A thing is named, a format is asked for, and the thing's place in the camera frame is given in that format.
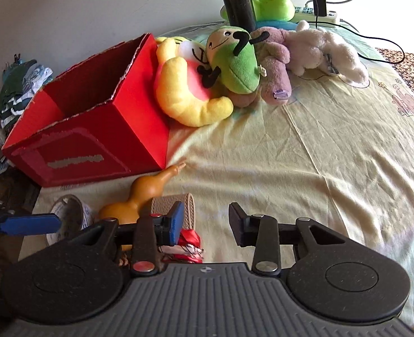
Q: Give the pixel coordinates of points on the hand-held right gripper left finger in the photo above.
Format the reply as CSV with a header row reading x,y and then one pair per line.
x,y
177,223

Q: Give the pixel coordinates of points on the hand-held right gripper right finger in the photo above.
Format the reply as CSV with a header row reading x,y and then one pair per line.
x,y
236,223

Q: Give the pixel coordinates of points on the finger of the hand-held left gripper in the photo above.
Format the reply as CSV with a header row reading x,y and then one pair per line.
x,y
31,224

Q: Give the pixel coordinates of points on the red-white wrapper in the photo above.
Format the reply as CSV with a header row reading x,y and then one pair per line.
x,y
189,244

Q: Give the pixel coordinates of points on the beige woven band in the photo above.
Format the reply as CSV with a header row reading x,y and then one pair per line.
x,y
164,202

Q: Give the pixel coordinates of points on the orange-brown gourd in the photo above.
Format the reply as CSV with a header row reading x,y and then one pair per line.
x,y
145,184

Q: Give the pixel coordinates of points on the red cardboard box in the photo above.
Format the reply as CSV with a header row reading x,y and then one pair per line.
x,y
87,147

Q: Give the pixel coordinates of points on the pale yellow bed sheet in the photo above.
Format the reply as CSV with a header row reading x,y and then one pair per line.
x,y
298,165

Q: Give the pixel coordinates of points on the yellow plush toy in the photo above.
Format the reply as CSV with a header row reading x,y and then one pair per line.
x,y
178,91

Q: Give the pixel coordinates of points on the pile of folded clothes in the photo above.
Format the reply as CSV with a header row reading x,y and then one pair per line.
x,y
13,87

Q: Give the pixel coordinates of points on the green bean plush toy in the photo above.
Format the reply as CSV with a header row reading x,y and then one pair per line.
x,y
238,66

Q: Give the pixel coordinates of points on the purple plush toy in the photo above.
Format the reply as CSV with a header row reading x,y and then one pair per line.
x,y
275,66

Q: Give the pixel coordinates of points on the white plush rabbit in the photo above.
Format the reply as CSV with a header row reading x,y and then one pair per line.
x,y
319,47

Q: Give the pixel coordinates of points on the blue cushion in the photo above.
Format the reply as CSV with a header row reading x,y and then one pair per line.
x,y
284,24

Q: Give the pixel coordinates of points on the white power strip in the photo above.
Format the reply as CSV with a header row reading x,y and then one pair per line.
x,y
305,15

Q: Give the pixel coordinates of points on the black cylindrical bottle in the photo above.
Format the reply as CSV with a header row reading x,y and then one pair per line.
x,y
236,3

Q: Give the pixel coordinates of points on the green frog plush toy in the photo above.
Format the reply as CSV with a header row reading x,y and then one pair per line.
x,y
273,3

